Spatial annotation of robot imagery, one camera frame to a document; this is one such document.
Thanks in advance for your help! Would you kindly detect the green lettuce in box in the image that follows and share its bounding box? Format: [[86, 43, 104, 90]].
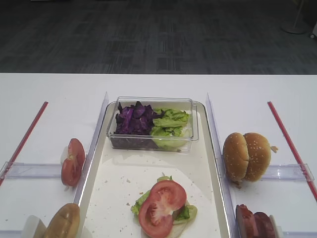
[[151, 108, 191, 150]]

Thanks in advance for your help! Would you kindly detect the remaining red tomato slice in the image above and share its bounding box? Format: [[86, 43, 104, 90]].
[[61, 138, 86, 187]]

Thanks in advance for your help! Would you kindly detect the white pusher block tomato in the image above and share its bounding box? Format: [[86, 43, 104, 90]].
[[60, 146, 68, 165]]

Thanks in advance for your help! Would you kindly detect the lettuce leaf on bread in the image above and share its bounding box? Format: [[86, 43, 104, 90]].
[[131, 176, 198, 228]]

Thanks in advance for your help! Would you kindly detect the white bread slice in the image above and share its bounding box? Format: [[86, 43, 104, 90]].
[[167, 218, 196, 238]]

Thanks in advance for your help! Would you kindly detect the brown bread crumb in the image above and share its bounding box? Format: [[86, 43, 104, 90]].
[[270, 146, 278, 153]]

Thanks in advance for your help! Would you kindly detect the dark red meat patty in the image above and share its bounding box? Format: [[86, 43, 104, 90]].
[[254, 212, 275, 238]]

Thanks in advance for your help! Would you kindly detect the white pusher block meat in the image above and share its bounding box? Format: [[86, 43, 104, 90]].
[[269, 215, 284, 238]]

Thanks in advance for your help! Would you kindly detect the clear plastic salad box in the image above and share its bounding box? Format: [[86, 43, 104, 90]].
[[106, 96, 199, 153]]

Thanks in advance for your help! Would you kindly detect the shredded purple cabbage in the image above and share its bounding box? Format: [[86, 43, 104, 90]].
[[114, 101, 165, 135]]

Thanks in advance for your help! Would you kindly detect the silver metal tray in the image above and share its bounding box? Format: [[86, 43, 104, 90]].
[[81, 102, 230, 238]]

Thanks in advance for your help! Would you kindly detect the sesame bun left half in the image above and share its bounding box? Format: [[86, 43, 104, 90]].
[[223, 132, 249, 182]]

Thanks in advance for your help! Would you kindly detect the sesame bun half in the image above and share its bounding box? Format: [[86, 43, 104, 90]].
[[244, 133, 271, 182], [223, 132, 249, 182]]

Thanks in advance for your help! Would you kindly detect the sesame bun right half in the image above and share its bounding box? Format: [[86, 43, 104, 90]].
[[244, 133, 271, 182]]

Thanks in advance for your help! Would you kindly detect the right red strip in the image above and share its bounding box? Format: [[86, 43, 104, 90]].
[[267, 101, 317, 200]]

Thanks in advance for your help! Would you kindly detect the red strip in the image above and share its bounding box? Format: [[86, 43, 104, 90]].
[[0, 101, 49, 185], [267, 101, 317, 200]]

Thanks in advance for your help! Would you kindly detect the left red strip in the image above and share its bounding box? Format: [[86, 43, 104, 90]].
[[0, 101, 49, 185]]

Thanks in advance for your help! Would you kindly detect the upper right clear crossbar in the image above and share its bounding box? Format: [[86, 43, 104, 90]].
[[261, 164, 315, 182]]

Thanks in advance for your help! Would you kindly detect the clear crossbar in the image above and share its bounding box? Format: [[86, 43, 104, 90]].
[[0, 162, 61, 179], [261, 164, 315, 182]]

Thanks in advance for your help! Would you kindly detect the bacon slice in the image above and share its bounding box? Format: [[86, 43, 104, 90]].
[[236, 204, 259, 238]]

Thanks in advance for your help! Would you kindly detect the golden bun bottom half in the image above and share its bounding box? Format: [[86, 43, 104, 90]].
[[43, 203, 80, 238]]

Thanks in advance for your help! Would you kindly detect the upper left clear crossbar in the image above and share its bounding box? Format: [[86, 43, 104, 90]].
[[0, 162, 61, 179]]

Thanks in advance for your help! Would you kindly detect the white pusher block bun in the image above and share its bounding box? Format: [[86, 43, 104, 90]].
[[21, 215, 47, 238]]

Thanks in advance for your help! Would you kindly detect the white stand base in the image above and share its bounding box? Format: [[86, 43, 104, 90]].
[[280, 0, 307, 35]]

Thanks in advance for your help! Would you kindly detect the white caster wheel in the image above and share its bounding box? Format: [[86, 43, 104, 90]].
[[309, 33, 317, 39]]

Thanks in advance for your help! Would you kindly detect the left clear long rail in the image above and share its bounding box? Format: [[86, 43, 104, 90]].
[[73, 92, 108, 207]]

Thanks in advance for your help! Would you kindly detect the clear long rail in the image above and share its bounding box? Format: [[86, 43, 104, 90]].
[[206, 93, 240, 238], [73, 92, 108, 207]]

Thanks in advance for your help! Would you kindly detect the right clear long rail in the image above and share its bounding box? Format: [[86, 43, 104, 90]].
[[206, 93, 240, 238]]

